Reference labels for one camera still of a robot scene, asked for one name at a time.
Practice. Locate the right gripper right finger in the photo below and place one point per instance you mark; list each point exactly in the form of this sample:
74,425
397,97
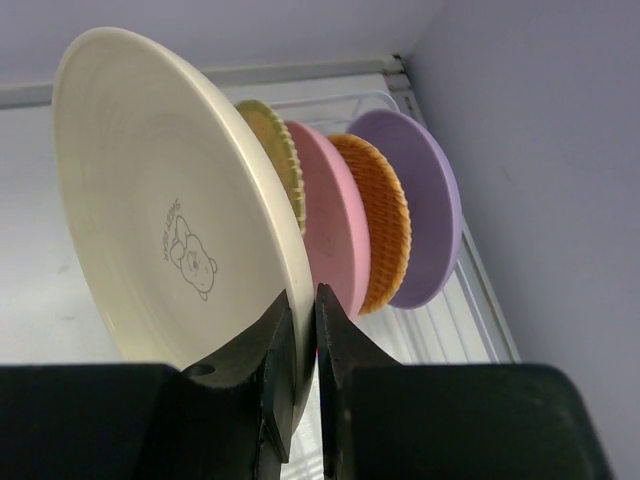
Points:
385,420

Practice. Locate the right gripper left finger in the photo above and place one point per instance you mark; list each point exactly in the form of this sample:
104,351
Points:
227,416

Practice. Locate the cream round plate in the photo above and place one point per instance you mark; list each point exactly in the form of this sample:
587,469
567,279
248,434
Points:
182,228

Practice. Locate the pink round plate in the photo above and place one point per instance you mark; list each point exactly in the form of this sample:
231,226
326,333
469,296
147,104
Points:
337,238

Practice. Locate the orange woven round plate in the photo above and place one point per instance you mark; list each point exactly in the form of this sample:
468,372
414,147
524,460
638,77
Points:
387,214

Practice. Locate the purple round plate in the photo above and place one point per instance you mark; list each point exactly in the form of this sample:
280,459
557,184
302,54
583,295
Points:
433,199

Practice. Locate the green-rimmed woven plate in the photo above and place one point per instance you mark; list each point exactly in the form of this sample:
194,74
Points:
277,142

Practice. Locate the white wire dish rack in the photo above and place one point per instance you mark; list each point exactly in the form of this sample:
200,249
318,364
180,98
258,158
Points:
444,311

